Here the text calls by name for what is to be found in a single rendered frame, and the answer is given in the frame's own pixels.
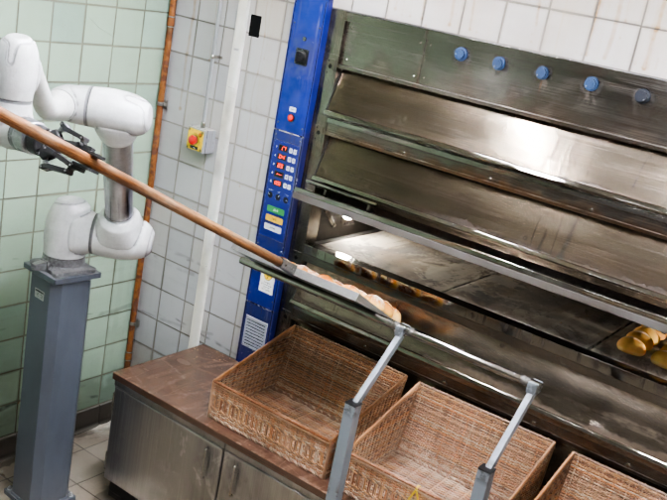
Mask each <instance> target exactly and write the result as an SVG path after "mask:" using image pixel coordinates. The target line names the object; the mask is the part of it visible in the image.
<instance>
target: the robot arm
mask: <svg viewBox="0 0 667 500"><path fill-rule="evenodd" d="M32 104H33V107H34V109H35V111H36V113H37V114H38V115H39V116H40V117H41V118H43V119H45V120H49V121H58V122H61V123H60V125H61V127H60V128H59V129H54V130H52V129H50V128H48V127H47V126H46V125H45V124H44V123H42V122H39V121H37V120H35V119H34V117H33V109H32ZM0 106H2V107H4V108H5V109H7V110H9V111H11V112H13V113H15V114H17V115H18V116H20V117H22V118H24V119H26V120H28V121H29V122H31V123H33V124H35V125H37V126H39V127H41V128H42V129H44V130H46V131H48V132H50V133H52V134H53V135H55V136H57V137H59V138H61V139H63V140H65V139H64V136H63V132H64V133H70V134H71V135H73V136H74V137H76V138H78V139H79V140H80V142H75V141H70V140H65V141H66V142H68V143H70V144H72V145H74V146H76V147H77V148H79V149H81V150H83V151H85V152H86V153H88V154H89V155H91V156H93V157H95V158H97V159H100V160H102V161H103V162H104V163H106V164H108V165H110V166H112V167H113V168H115V169H117V170H119V171H121V172H123V173H125V174H126V175H128V176H130V177H132V178H133V142H134V141H135V140H136V138H137V136H141V135H143V134H145V133H147V132H148V130H149V129H150V127H151V125H152V120H153V109H152V106H151V104H149V102H148V101H147V100H145V99H144V98H142V97H140V96H139V95H136V94H134V93H131V92H128V91H124V90H120V89H115V88H109V87H98V86H90V85H73V84H65V85H60V86H57V87H55V88H53V89H51V90H50V89H49V86H48V83H47V80H46V77H45V75H44V72H43V67H42V64H41V62H40V59H39V52H38V48H37V45H36V43H35V41H33V40H32V39H31V38H30V37H29V36H27V35H24V34H18V33H11V34H8V35H6V36H5V37H3V38H2V39H1V41H0ZM62 121H67V122H69V123H73V124H78V125H82V126H86V127H91V128H94V130H95V132H96V134H97V135H98V137H99V139H100V140H101V141H102V156H100V155H98V154H96V153H95V151H96V150H95V149H94V148H92V147H90V146H87V143H89V139H88V138H86V137H84V136H82V135H80V134H79V133H77V132H75V131H73V130H72V129H71V128H70V126H69V125H67V124H66V123H65V122H62ZM0 146H1V147H4V148H7V149H11V150H17V151H20V152H23V153H27V154H30V155H31V156H35V155H37V156H39V157H41V159H42V160H43V162H42V163H41V164H40V165H39V168H40V169H42V170H44V171H46V172H50V171H54V172H57V173H61V174H64V175H68V176H73V172H74V171H78V172H80V173H83V174H84V173H85V171H89V172H92V173H94V174H96V175H98V174H99V172H97V171H96V170H94V169H92V168H89V167H87V166H85V165H83V164H80V163H78V162H76V161H74V160H72V162H71V161H70V160H69V159H67V158H66V157H65V156H63V155H62V153H60V152H58V151H56V150H54V149H52V148H50V147H48V146H46V145H44V144H42V143H41V142H39V141H37V140H35V139H33V138H31V137H29V136H27V135H25V134H23V133H21V132H19V131H18V130H16V129H14V128H12V127H10V126H8V125H6V124H4V123H2V122H0ZM55 158H57V159H58V160H60V161H61V162H63V163H64V164H65V165H67V168H62V167H59V166H55V165H52V164H51V163H49V161H50V160H53V159H55ZM103 182H104V206H105V207H104V208H102V210H101V211H100V212H99V213H96V212H94V211H93V210H90V209H91V206H90V204H89V203H88V202H87V201H86V200H84V199H83V198H81V197H79V196H75V195H64V196H60V197H58V198H57V200H56V201H55V202H54V204H53V205H52V207H51V208H50V210H49V212H48V215H47V218H46V223H45V229H44V241H43V243H44V249H43V256H42V257H41V258H33V259H30V264H31V268H32V270H35V271H45V272H47V273H49V274H51V275H52V276H53V277H54V278H57V279H59V278H62V277H67V276H73V275H79V274H86V273H95V272H96V268H95V267H93V266H90V265H88V264H87V263H85V254H93V255H97V256H101V257H106V258H112V259H119V260H137V259H141V258H145V257H146V256H147V255H149V254H150V252H151V249H152V245H153V241H154V236H155V232H154V230H153V227H152V226H151V225H150V224H149V223H148V222H147V221H143V219H142V217H141V215H140V212H139V211H138V209H137V208H135V207H134V206H133V190H131V189H130V188H128V187H125V186H123V185H121V184H119V183H117V182H115V181H113V180H111V179H109V178H108V177H106V176H103Z"/></svg>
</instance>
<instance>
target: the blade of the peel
mask: <svg viewBox="0 0 667 500"><path fill-rule="evenodd" d="M230 249H232V250H234V251H236V252H238V253H240V254H242V255H244V256H246V257H247V258H249V259H251V260H253V261H255V262H258V263H260V264H262V265H265V266H267V267H269V268H272V269H274V270H277V271H279V272H281V273H284V274H286V275H288V276H291V277H293V278H295V279H298V280H300V281H303V282H305V283H307V284H310V285H312V286H314V287H317V288H319V289H321V290H324V291H326V292H329V293H331V294H333V295H336V296H338V297H340V298H343V299H345V300H347V301H350V302H352V303H355V304H357V305H359V306H362V307H364V308H366V309H369V310H371V311H373V312H376V313H380V314H382V315H384V316H387V317H389V318H391V317H390V316H388V315H387V314H386V313H384V312H383V311H382V310H380V309H379V308H378V307H376V306H375V305H374V304H372V303H371V302H370V301H369V300H367V299H366V298H365V297H363V296H362V295H361V294H359V293H357V292H354V291H352V290H350V289H347V288H345V287H342V286H340V285H337V284H335V283H333V282H330V281H328V280H325V279H323V278H321V277H318V276H316V275H313V274H311V273H308V272H306V271H304V270H301V269H299V268H297V269H296V272H295V274H294V275H293V274H290V273H288V272H286V271H284V270H282V269H280V268H278V267H276V266H274V264H272V263H270V262H268V261H266V260H264V259H263V258H261V257H259V256H257V255H255V254H253V253H251V252H249V251H247V250H245V249H243V248H242V247H240V246H238V245H236V244H234V243H233V244H232V246H231V248H230ZM391 319H392V318H391Z"/></svg>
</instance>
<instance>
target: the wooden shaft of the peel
mask: <svg viewBox="0 0 667 500"><path fill-rule="evenodd" d="M0 122H2V123H4V124H6V125H8V126H10V127H12V128H14V129H16V130H18V131H19V132H21V133H23V134H25V135H27V136H29V137H31V138H33V139H35V140H37V141H39V142H41V143H42V144H44V145H46V146H48V147H50V148H52V149H54V150H56V151H58V152H60V153H62V154H64V155H65V156H67V157H69V158H71V159H73V160H75V161H77V162H79V163H81V164H83V165H85V166H87V167H89V168H92V169H94V170H96V171H97V172H99V173H100V174H102V175H104V176H106V177H108V178H109V179H111V180H113V181H115V182H117V183H119V184H121V185H123V186H125V187H127V188H130V189H131V190H133V191H135V192H137V193H139V194H141V195H143V196H145V197H147V198H149V199H151V200H153V201H154V202H156V203H158V204H160V205H162V206H164V207H165V208H167V209H169V210H171V211H173V212H174V213H176V214H178V215H180V216H182V217H184V218H186V219H188V220H190V221H192V222H194V223H196V224H197V225H199V226H201V227H203V228H205V229H207V230H209V231H211V232H213V233H215V234H217V235H219V236H220V237H222V238H224V239H226V240H228V241H230V242H232V243H234V244H236V245H238V246H240V247H242V248H243V249H245V250H247V251H249V252H251V253H253V254H255V255H257V256H259V257H261V258H263V259H264V260H266V261H268V262H270V263H272V264H274V265H276V266H281V265H282V263H283V259H282V258H281V257H279V256H277V255H275V254H273V253H271V252H269V251H268V250H266V249H264V248H262V247H260V246H258V245H257V244H255V243H253V242H251V241H249V240H247V239H245V238H244V237H242V236H240V235H238V234H236V233H234V232H232V231H231V230H229V229H227V228H225V227H223V226H221V225H220V224H218V223H216V222H214V221H212V220H210V219H208V218H207V217H205V216H203V215H201V214H199V213H197V212H196V211H194V210H192V209H190V208H188V207H186V206H184V205H183V204H181V203H179V202H177V201H175V200H173V199H172V198H170V197H168V196H166V195H164V194H162V193H160V192H159V191H157V190H155V189H153V188H151V187H149V186H147V185H145V184H143V183H141V182H139V181H137V180H136V179H134V178H132V177H130V176H128V175H126V174H125V173H123V172H121V171H119V170H117V169H115V168H113V167H112V166H110V165H108V164H106V163H104V162H102V161H101V160H99V159H97V158H95V157H93V156H91V155H89V154H88V153H86V152H85V151H83V150H81V149H79V148H77V147H76V146H74V145H72V144H70V143H68V142H66V141H65V140H63V139H61V138H59V137H57V136H55V135H53V134H52V133H50V132H48V131H46V130H44V129H42V128H41V127H39V126H37V125H35V124H33V123H31V122H29V121H28V120H26V119H24V118H22V117H20V116H18V115H17V114H15V113H13V112H11V111H9V110H7V109H5V108H4V107H2V106H0Z"/></svg>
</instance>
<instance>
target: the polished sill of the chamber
mask: <svg viewBox="0 0 667 500"><path fill-rule="evenodd" d="M304 253H305V254H307V255H310V256H312V257H315V258H317V259H320V260H322V261H325V262H327V263H330V264H332V265H335V266H337V267H340V268H342V269H345V270H347V271H349V272H351V273H353V274H356V275H358V276H361V277H363V278H366V279H368V280H371V281H373V282H376V283H378V284H381V285H383V286H386V287H388V288H391V289H393V290H396V291H398V292H401V293H403V294H406V295H408V296H411V297H413V298H416V299H418V300H421V301H423V302H426V303H428V304H431V305H433V306H436V307H438V308H441V309H443V310H446V311H448V312H450V313H454V314H457V315H459V316H462V317H464V318H467V319H469V320H472V321H474V322H477V323H479V324H482V325H484V326H487V327H489V328H492V329H494V330H497V331H499V332H502V333H504V334H507V335H509V336H512V337H514V338H517V339H519V340H522V341H524V342H527V343H529V344H532V345H534V346H537V347H539V348H542V349H544V350H547V351H549V352H551V353H554V354H556V355H559V356H561V357H564V358H566V359H569V360H571V361H574V362H576V363H579V364H581V365H584V366H586V367H589V368H591V369H594V370H596V371H598V372H600V373H603V374H605V375H608V376H610V377H613V378H615V379H618V380H620V381H623V382H625V383H628V384H630V385H633V386H635V387H638V388H640V389H643V390H645V391H647V392H650V393H652V394H655V395H657V396H660V397H662V398H665V399H667V380H665V379H662V378H660V377H657V376H655V375H652V374H649V373H647V372H644V371H642V370H639V369H637V368H634V367H632V366H629V365H626V364H624V363H621V362H619V361H616V360H614V359H611V358H609V357H606V356H603V355H601V354H598V353H596V352H593V351H591V350H588V349H586V348H583V347H580V346H579V345H576V344H574V343H571V342H569V341H566V340H563V339H561V338H558V337H556V336H553V335H551V334H548V333H546V332H543V331H540V330H538V329H535V328H533V327H530V326H528V325H525V324H523V323H520V322H517V321H515V320H512V319H510V318H507V317H505V316H502V315H500V314H497V313H494V312H490V311H488V310H485V309H483V308H480V307H478V306H475V305H472V304H470V303H467V302H465V301H462V300H460V299H457V298H455V297H452V296H449V295H447V294H444V293H442V292H439V291H437V290H434V289H432V288H429V287H426V286H424V285H421V284H419V283H416V282H414V281H411V280H409V279H406V278H403V277H401V276H398V275H396V274H393V273H391V272H388V271H385V270H383V269H380V268H378V267H375V266H373V265H370V264H368V263H365V262H362V261H360V260H357V259H355V258H352V257H350V256H347V255H345V254H342V253H339V252H337V251H334V250H333V249H330V248H328V247H325V246H323V245H320V244H317V243H315V242H313V243H308V244H305V249H304Z"/></svg>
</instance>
